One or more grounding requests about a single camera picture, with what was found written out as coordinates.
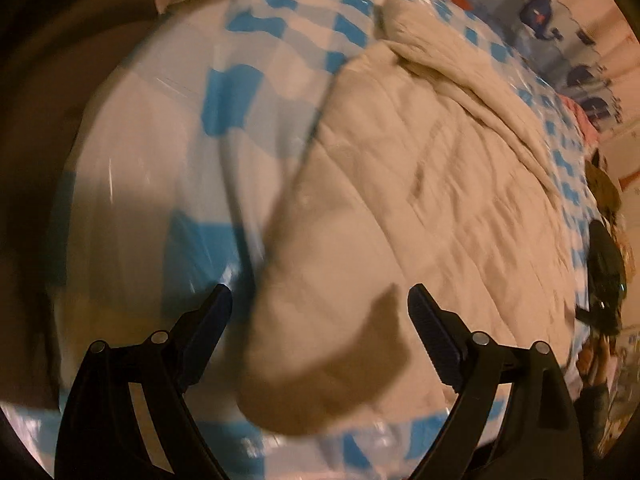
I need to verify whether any pink blanket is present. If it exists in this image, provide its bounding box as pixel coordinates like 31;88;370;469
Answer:
560;92;601;146

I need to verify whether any cream quilted blanket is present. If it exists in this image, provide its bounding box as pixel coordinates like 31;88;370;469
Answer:
235;0;583;436

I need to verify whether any person's right forearm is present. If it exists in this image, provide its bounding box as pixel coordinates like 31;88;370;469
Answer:
577;382;618;466

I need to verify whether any pale pink curtain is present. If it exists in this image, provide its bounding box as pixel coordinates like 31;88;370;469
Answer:
550;0;638;91

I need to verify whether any brown plush toy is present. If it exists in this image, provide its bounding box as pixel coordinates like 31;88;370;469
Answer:
585;152;623;216

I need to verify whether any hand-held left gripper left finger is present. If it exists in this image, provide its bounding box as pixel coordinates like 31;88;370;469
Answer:
54;284;234;480

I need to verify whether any blue checkered bed sheet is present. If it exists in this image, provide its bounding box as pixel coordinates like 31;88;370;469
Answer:
45;0;601;480

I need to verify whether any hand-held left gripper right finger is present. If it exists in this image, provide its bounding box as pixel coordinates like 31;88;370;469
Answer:
407;283;585;480

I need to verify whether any person's right hand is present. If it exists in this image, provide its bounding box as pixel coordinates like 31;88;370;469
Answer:
577;332;613;386

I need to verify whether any whale print bed bumper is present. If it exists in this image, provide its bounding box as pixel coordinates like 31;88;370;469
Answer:
420;0;626;126

